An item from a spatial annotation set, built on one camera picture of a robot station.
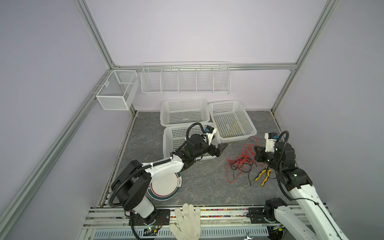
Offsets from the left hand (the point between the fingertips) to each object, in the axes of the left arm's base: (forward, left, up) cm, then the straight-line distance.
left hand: (221, 142), depth 79 cm
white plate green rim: (-16, +32, -20) cm, 41 cm away
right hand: (-5, -17, 0) cm, 18 cm away
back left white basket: (+43, +25, -19) cm, 53 cm away
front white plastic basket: (+18, +28, -17) cm, 37 cm away
